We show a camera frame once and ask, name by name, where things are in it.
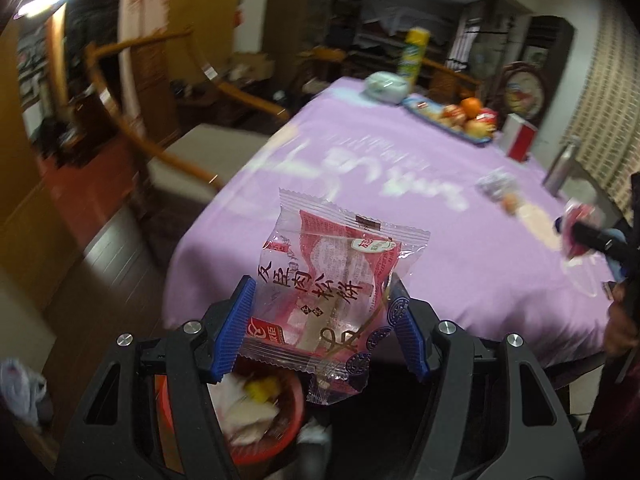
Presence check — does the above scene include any person's right forearm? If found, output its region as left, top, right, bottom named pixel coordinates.
left=585, top=352, right=640, bottom=443

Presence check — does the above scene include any yellow green carton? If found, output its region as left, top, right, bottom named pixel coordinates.
left=397, top=27, right=432, bottom=86

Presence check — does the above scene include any red plastic waste basket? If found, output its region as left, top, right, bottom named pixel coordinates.
left=152, top=360, right=306, bottom=466

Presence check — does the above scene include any white plastic bag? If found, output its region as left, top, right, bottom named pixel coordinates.
left=0, top=357, right=51, bottom=423

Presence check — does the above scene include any red jelly cup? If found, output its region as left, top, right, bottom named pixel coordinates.
left=555, top=199, right=607, bottom=261

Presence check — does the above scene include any wooden armchair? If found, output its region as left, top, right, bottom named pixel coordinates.
left=82, top=30, right=293, bottom=201

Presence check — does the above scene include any crumpled white paper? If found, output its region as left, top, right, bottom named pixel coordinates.
left=212, top=375, right=282, bottom=447

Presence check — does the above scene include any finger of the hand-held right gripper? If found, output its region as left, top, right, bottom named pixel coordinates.
left=571, top=221, right=632, bottom=257

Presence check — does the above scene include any wooden door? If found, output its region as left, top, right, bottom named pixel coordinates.
left=0, top=20, right=58, bottom=261

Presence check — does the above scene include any cardboard box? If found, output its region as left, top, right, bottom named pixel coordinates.
left=227, top=52, right=276, bottom=86

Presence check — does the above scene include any person's right hand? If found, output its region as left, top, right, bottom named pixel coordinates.
left=602, top=280, right=640, bottom=358

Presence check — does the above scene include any wooden chair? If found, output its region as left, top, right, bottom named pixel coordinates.
left=420, top=55, right=483, bottom=106

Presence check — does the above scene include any metal water bottle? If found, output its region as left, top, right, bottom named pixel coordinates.
left=544, top=135, right=583, bottom=191

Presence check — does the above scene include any ceiling light bar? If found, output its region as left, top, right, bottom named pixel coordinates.
left=15, top=0, right=71, bottom=18

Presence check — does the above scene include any round embroidered table screen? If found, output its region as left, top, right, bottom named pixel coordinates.
left=500, top=61, right=548, bottom=123

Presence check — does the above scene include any purple printed tablecloth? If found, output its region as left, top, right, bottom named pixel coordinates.
left=162, top=76, right=618, bottom=368

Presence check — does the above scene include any floral curtain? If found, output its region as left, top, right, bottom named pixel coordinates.
left=117, top=0, right=173, bottom=126

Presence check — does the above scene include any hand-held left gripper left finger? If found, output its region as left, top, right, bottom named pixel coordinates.
left=60, top=275, right=258, bottom=480

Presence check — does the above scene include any small yellow scrap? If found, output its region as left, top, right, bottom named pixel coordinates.
left=244, top=379, right=279, bottom=404

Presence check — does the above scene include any red and white tissue box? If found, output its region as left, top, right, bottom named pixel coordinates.
left=502, top=114, right=538, bottom=161

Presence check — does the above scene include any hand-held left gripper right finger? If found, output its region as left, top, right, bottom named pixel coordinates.
left=389, top=272, right=586, bottom=480

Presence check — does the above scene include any pink clear snack wrapper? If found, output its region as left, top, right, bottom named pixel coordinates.
left=239, top=187, right=432, bottom=406

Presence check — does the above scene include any pale green pouch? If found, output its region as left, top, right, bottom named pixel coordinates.
left=365, top=71, right=410, bottom=106

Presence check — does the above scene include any blue fruit plate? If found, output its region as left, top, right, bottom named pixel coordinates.
left=402, top=95, right=493, bottom=146

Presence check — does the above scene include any dark framed wall picture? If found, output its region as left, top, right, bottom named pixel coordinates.
left=522, top=15, right=575, bottom=96

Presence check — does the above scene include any clear plastic bag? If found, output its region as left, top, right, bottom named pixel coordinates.
left=475, top=171, right=518, bottom=201

